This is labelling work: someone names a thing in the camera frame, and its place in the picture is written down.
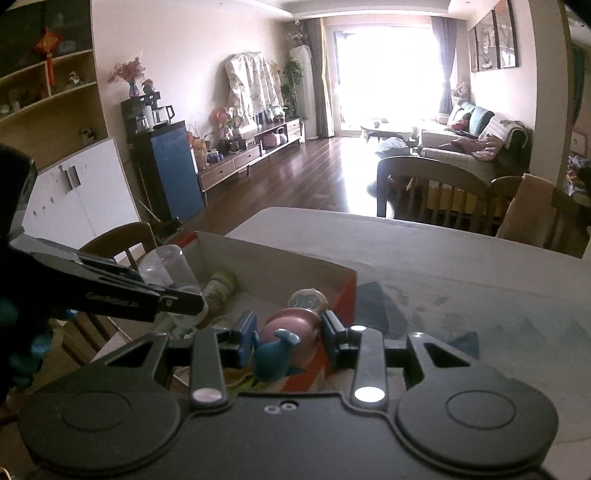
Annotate black coffee maker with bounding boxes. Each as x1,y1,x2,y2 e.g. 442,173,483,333
121,91,176,134

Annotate brown wooden chair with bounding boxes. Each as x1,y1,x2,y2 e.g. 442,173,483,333
78,222,160,273

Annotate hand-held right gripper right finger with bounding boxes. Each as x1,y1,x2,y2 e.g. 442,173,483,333
320,310,502,409

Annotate grey blue curtain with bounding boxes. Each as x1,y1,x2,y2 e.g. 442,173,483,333
431,16,458,114
305,18,331,138

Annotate wooden dining chair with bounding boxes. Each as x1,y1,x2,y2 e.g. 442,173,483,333
489,175,591,259

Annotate beige towel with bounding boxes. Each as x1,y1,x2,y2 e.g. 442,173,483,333
496,173,557,252

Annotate long wooden tv cabinet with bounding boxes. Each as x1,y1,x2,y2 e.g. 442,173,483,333
196,117,308,192

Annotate beige sofa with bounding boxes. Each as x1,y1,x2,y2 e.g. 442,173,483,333
416,102,534,185

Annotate pink artificial flowers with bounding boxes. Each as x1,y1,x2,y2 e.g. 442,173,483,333
210,107,243,141

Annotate blue mountain print table mat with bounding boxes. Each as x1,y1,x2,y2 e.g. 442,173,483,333
355,277,591,365

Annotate white standing air conditioner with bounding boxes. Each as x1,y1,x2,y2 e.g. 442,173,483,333
289,45,319,139

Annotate pink and blue whale toy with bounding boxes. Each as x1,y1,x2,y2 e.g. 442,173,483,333
252,308,324,384

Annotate dark wooden slatted chair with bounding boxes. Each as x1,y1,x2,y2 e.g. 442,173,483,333
376,156,497,227

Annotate wooden wall shelf unit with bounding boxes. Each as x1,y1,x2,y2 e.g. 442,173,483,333
0,0,109,169

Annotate pale blanket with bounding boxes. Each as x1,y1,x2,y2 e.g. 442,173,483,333
480,117,532,162

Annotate white low cabinet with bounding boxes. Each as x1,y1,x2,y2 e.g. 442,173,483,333
21,136,141,250

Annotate pink flowers in vase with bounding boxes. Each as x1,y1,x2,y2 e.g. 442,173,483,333
107,58,146,99

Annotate clear plastic jar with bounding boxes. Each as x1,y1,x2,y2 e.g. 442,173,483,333
137,246,211,329

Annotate green potted plant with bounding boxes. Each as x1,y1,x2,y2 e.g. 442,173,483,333
281,60,305,121

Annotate clear round charm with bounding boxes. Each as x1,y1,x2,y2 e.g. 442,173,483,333
287,288,329,315

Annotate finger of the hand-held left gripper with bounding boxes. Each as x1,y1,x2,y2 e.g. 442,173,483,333
44,277,206,322
14,239,141,283

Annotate red and white cardboard box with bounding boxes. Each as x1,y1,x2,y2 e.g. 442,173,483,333
159,231,358,393

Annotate cloth covered television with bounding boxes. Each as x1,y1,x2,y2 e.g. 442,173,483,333
224,52,284,130

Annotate oval coffee table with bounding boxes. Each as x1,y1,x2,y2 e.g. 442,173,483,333
360,119,416,141

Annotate red knot hanging ornament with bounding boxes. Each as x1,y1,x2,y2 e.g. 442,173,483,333
33,28,61,88

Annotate green-lid glass jar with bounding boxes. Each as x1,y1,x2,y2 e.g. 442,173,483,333
203,269,238,319

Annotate green curtain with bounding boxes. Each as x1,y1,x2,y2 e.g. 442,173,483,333
570,44,591,125

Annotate blue grey floor cushion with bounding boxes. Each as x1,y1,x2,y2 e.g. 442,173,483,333
376,137,409,158

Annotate person's left hand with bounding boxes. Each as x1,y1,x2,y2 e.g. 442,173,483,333
0,299,52,388

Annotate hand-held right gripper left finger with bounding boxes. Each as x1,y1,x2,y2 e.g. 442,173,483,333
88,308,258,411

